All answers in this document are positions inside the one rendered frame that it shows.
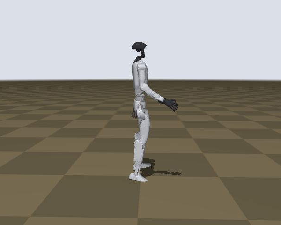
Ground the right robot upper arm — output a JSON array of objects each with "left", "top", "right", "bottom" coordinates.
[{"left": 137, "top": 63, "right": 146, "bottom": 92}]

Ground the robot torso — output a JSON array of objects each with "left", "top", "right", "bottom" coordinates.
[{"left": 132, "top": 60, "right": 148, "bottom": 111}]

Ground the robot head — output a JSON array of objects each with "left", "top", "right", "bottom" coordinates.
[{"left": 132, "top": 42, "right": 147, "bottom": 63}]

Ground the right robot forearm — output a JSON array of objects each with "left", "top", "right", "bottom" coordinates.
[{"left": 142, "top": 84, "right": 164, "bottom": 102}]

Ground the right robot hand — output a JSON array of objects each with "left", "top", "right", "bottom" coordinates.
[{"left": 158, "top": 98, "right": 178, "bottom": 112}]

